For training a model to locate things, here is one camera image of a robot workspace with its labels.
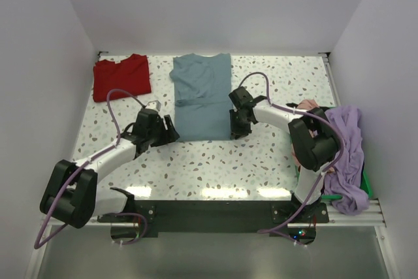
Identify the folded red t-shirt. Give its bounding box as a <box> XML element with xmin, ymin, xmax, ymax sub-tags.
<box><xmin>93</xmin><ymin>54</ymin><xmax>152</xmax><ymax>103</ymax></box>

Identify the blue-grey t-shirt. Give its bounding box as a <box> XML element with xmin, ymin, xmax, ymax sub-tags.
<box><xmin>169</xmin><ymin>54</ymin><xmax>233</xmax><ymax>142</ymax></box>

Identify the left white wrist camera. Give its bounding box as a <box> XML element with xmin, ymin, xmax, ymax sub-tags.
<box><xmin>145</xmin><ymin>100</ymin><xmax>161</xmax><ymax>112</ymax></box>

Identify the crumpled pink t-shirt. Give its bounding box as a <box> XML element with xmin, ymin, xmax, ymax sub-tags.
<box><xmin>291</xmin><ymin>99</ymin><xmax>335</xmax><ymax>175</ymax></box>

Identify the crumpled lilac t-shirt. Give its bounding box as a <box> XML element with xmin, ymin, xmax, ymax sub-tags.
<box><xmin>323</xmin><ymin>105</ymin><xmax>371</xmax><ymax>216</ymax></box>

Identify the green plastic bin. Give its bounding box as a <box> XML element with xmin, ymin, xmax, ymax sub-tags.
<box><xmin>293</xmin><ymin>105</ymin><xmax>375</xmax><ymax>201</ymax></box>

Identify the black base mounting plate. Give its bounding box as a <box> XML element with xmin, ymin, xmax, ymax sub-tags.
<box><xmin>97</xmin><ymin>199</ymin><xmax>330</xmax><ymax>240</ymax></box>

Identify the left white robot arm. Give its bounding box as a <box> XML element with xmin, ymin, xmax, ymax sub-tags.
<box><xmin>40</xmin><ymin>108</ymin><xmax>180</xmax><ymax>229</ymax></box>

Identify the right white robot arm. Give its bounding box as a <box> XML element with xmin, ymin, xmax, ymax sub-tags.
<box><xmin>229</xmin><ymin>87</ymin><xmax>343</xmax><ymax>222</ymax></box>

